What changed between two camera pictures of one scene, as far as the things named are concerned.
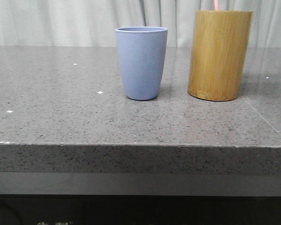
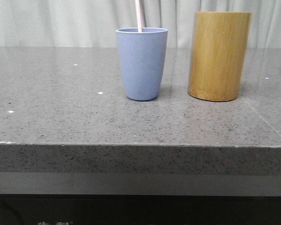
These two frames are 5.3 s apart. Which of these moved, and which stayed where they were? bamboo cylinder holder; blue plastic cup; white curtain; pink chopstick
Moved: pink chopstick
Stayed: blue plastic cup; bamboo cylinder holder; white curtain
